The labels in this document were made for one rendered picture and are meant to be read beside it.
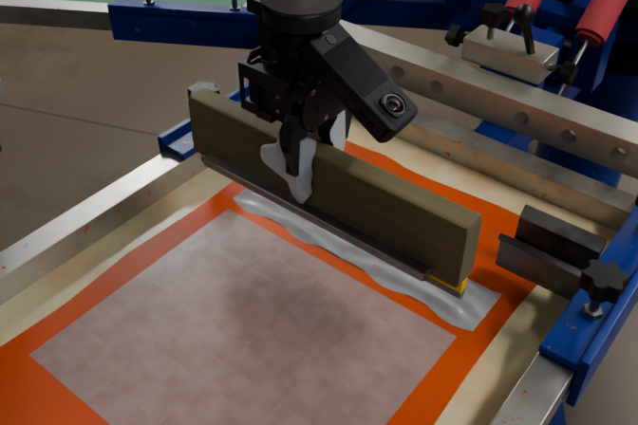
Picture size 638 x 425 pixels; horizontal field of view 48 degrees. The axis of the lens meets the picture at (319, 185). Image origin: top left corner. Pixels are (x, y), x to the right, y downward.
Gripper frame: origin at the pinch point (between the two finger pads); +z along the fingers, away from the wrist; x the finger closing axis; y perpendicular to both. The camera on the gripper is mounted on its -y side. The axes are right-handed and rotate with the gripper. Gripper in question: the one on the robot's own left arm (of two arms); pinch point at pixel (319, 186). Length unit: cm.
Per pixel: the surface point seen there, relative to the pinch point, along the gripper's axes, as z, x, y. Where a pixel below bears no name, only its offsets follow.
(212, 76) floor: 110, -136, 165
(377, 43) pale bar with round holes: 5.1, -38.0, 18.5
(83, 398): 13.6, 27.6, 7.9
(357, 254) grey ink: 13.2, -5.4, -1.8
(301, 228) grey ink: 13.0, -4.6, 6.4
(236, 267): 13.6, 4.9, 8.5
